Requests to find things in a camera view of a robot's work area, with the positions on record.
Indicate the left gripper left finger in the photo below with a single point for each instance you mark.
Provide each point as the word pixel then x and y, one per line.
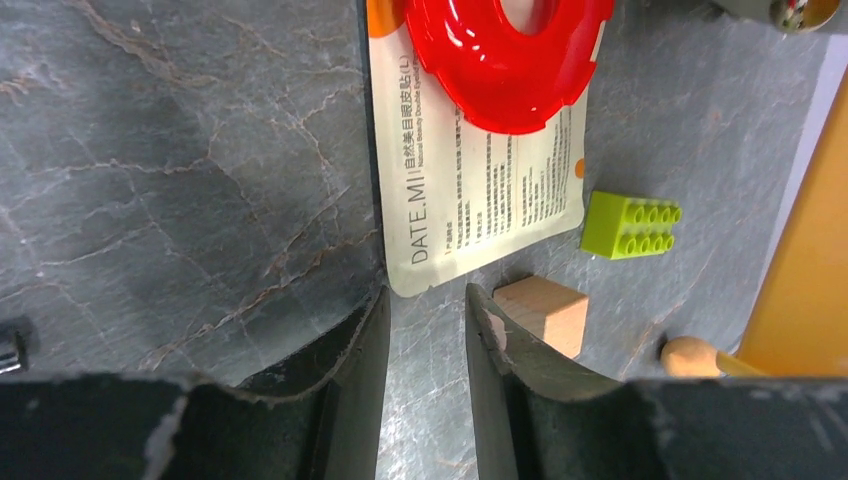
pixel 316 414

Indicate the round drawer organizer box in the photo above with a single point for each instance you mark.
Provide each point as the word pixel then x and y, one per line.
pixel 798 325

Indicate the small wooden cube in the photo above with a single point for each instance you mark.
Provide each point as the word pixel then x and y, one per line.
pixel 552 312

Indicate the black eyeliner pencil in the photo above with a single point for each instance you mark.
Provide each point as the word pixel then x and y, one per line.
pixel 18 341

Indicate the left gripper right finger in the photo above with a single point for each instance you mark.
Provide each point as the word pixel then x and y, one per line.
pixel 540 415

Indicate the red plastic arch toy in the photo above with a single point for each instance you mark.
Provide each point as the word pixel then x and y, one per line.
pixel 503 80

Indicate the orange makeup sponge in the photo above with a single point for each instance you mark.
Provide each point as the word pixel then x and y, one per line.
pixel 692 357

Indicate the green lego brick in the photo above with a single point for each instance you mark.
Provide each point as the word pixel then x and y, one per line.
pixel 620 227

